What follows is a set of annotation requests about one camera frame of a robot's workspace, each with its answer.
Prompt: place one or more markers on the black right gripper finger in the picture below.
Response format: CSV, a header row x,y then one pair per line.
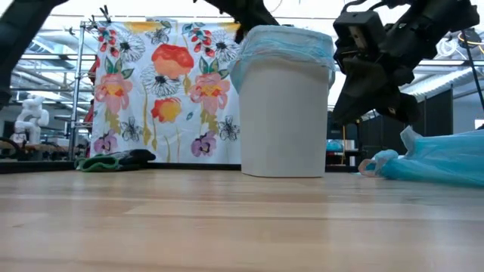
x,y
404,107
363,90

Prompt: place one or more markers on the blue trash bag with trash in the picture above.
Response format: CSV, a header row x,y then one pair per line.
x,y
283,41

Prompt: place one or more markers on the white plastic trash can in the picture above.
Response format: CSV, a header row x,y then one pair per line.
x,y
283,124

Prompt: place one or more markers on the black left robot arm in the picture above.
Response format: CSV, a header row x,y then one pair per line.
x,y
22,38

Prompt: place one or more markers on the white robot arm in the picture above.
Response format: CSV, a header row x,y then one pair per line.
x,y
32,117

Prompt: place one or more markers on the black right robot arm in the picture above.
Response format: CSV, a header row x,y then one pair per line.
x,y
461,15

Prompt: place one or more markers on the black partition panel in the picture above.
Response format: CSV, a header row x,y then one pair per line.
x,y
435,121

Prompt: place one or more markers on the black monitor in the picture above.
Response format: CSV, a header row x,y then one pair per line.
x,y
334,130

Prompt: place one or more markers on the small teal bundle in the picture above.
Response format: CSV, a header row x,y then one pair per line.
x,y
334,145

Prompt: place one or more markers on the thin black pole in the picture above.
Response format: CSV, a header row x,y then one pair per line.
x,y
474,75

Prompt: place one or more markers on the bright lit screen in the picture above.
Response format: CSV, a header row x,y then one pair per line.
x,y
479,123

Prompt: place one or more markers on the floral printed cloth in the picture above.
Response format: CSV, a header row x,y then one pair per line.
x,y
166,83

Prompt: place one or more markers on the black clip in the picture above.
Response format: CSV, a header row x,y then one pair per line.
x,y
106,13

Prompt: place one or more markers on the red cloth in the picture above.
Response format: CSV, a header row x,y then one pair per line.
x,y
94,72

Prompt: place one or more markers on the black cloth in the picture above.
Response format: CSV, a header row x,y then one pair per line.
x,y
136,155

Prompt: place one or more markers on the background wooden table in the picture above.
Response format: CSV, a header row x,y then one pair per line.
x,y
45,148

